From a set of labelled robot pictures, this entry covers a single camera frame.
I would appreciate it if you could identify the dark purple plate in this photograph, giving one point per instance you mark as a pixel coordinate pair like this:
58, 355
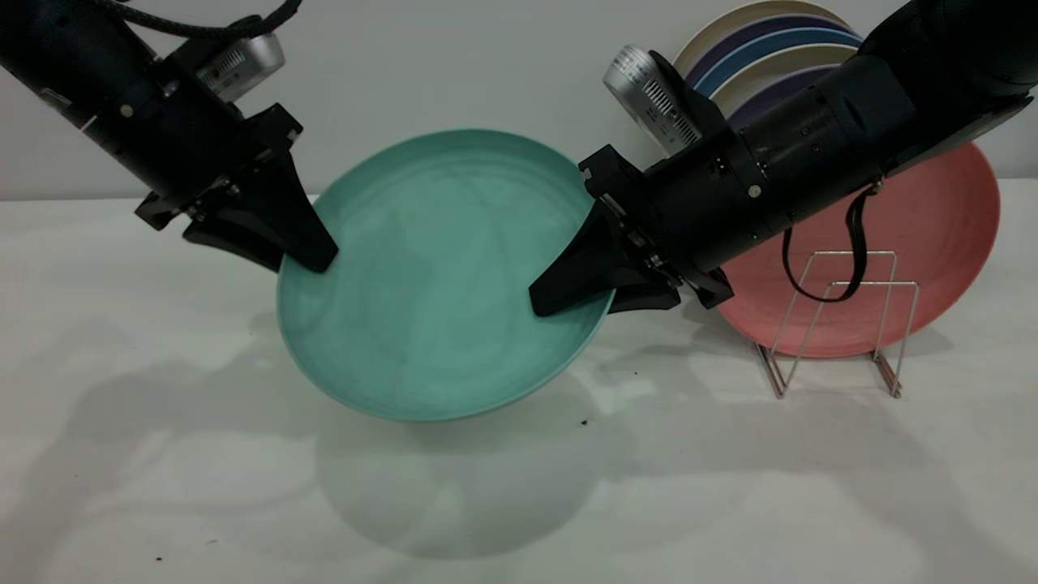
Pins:
754, 36
770, 101

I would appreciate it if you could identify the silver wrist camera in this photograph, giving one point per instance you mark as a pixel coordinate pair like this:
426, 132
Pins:
649, 97
243, 61

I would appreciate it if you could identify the beige round plate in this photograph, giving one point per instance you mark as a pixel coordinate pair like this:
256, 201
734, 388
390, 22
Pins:
722, 28
778, 69

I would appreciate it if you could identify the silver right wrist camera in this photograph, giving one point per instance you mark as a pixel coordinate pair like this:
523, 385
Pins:
649, 97

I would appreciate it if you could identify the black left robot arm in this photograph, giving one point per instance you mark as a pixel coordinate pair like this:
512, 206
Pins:
57, 40

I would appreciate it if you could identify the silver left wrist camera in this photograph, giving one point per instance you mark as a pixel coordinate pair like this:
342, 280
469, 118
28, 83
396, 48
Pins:
243, 61

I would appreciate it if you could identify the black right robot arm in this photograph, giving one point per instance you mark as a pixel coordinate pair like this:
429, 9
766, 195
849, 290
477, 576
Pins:
932, 65

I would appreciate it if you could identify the pink round plate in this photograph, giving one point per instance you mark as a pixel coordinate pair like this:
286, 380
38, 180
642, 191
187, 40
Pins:
932, 235

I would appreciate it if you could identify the teal blue plate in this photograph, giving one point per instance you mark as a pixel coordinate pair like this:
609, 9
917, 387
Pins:
762, 50

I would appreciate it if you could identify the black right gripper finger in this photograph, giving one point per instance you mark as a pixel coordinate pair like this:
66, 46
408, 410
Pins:
649, 296
588, 272

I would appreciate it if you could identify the green round plate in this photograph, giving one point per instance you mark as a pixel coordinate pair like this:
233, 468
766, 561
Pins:
438, 284

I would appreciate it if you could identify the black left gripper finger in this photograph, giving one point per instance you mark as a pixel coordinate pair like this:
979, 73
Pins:
227, 239
284, 219

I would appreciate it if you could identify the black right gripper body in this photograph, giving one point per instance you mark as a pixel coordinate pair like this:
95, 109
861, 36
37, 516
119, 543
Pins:
689, 211

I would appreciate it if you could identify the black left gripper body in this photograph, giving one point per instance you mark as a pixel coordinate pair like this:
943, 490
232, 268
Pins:
195, 154

